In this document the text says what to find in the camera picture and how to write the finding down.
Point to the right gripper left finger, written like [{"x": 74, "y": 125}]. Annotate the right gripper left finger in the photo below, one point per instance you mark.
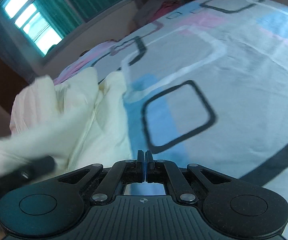
[{"x": 55, "y": 206}]

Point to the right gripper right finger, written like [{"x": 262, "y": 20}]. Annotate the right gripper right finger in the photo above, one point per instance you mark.
[{"x": 227, "y": 204}]

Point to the cream large garment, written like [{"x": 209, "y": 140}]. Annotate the cream large garment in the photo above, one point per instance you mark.
[{"x": 79, "y": 122}]

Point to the magenta folded clothes pile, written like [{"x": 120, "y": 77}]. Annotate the magenta folded clothes pile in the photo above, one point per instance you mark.
[{"x": 155, "y": 9}]

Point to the dark wooden door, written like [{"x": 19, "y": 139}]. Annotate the dark wooden door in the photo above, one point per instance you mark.
[{"x": 1, "y": 70}]

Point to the patterned bed sheet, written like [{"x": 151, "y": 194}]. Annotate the patterned bed sheet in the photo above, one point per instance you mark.
[{"x": 208, "y": 83}]

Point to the window with green curtain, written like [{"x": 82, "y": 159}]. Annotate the window with green curtain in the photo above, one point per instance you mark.
[{"x": 42, "y": 26}]

